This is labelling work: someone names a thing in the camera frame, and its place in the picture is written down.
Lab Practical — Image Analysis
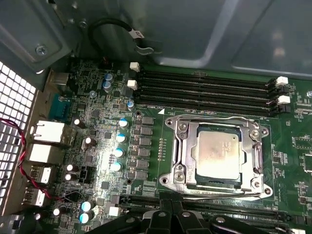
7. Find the silver rear port housing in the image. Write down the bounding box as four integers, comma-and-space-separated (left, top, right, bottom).
28, 166, 52, 184
23, 189, 47, 207
30, 120, 66, 145
27, 143, 64, 163

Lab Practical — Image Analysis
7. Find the RAM slot with black clips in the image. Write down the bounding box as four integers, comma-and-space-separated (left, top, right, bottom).
136, 74, 290, 95
112, 194, 288, 221
124, 89, 291, 117

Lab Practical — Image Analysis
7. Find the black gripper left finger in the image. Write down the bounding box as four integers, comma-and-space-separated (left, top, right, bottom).
85, 196, 174, 234

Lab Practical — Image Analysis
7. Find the black PC case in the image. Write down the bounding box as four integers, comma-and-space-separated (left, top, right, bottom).
0, 0, 312, 234

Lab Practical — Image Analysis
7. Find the silver CPU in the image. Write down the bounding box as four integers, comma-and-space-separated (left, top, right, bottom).
195, 129, 244, 182

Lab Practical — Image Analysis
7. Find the CPU socket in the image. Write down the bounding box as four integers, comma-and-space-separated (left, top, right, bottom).
158, 114, 273, 202

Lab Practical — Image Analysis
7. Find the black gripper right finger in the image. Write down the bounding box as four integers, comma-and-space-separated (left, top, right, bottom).
173, 196, 259, 234

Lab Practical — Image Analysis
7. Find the metal locking lever wire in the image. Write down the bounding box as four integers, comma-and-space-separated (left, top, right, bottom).
168, 116, 260, 130
181, 190, 268, 201

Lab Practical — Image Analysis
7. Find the metal socket cover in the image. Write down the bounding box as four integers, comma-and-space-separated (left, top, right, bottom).
174, 120, 265, 193

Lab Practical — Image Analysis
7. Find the blue rear port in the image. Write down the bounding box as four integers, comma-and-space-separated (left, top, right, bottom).
48, 94, 72, 119

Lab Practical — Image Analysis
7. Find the green motherboard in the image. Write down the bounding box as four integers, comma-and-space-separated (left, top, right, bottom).
36, 57, 312, 234

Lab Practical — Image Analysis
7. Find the red black twisted wire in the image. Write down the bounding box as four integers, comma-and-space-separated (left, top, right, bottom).
0, 118, 66, 203

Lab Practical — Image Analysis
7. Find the black cable white label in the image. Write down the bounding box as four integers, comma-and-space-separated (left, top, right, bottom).
87, 18, 147, 55

